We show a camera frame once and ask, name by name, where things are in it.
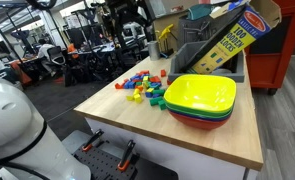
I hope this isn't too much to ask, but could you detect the red tool cabinet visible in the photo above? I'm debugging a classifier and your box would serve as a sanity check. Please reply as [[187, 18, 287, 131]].
[[245, 0, 295, 96]]

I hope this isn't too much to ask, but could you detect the red arch wooden block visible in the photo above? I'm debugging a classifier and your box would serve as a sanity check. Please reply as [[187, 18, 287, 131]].
[[115, 83, 124, 89]]

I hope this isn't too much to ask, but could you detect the red plastic bowl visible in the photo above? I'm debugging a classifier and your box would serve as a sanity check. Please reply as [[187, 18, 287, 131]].
[[170, 111, 229, 130]]

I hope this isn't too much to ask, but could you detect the yellow wooden block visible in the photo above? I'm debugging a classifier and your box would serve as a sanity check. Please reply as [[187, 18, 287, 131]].
[[126, 96, 134, 101], [133, 94, 142, 104]]

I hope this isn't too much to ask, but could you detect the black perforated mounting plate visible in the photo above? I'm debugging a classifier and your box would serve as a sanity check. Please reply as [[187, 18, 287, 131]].
[[74, 142, 137, 180]]

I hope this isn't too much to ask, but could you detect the black office chair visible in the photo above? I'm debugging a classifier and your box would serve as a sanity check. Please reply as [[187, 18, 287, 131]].
[[47, 46, 66, 65]]

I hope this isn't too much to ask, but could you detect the seated person white shirt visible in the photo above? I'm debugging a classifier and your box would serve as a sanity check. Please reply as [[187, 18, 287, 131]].
[[38, 39, 56, 76]]

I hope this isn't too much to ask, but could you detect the wooden blocks cardboard box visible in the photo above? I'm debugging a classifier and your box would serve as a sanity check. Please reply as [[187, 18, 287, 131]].
[[181, 0, 282, 74]]

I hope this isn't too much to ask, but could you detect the yellow plastic bowl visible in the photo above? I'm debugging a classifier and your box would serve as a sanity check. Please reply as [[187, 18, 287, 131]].
[[164, 74, 237, 113]]

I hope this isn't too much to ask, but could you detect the green wooden block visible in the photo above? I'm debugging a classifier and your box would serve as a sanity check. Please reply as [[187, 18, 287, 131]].
[[149, 97, 163, 106], [158, 100, 167, 110]]

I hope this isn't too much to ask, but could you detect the silver metal cup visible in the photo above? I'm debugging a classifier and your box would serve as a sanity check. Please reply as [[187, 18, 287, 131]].
[[148, 41, 160, 61]]

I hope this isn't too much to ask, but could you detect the black orange clamp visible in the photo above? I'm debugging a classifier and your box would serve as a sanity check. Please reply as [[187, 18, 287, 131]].
[[117, 140, 136, 172], [82, 129, 104, 152]]

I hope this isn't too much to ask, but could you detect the green plastic bowl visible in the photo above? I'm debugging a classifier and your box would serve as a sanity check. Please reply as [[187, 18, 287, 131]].
[[165, 101, 234, 117]]

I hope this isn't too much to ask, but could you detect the blue wooden block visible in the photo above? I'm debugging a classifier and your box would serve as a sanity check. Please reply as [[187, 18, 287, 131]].
[[145, 88, 154, 98]]

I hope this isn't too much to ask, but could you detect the blue plastic bowl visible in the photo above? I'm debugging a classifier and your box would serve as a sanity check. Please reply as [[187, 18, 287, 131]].
[[169, 108, 233, 122]]

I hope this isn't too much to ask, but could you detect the grey plastic bin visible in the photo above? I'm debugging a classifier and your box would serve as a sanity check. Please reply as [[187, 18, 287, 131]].
[[168, 41, 245, 83]]

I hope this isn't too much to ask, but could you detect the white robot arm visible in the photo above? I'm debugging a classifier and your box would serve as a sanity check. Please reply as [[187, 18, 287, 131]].
[[0, 60, 91, 180]]

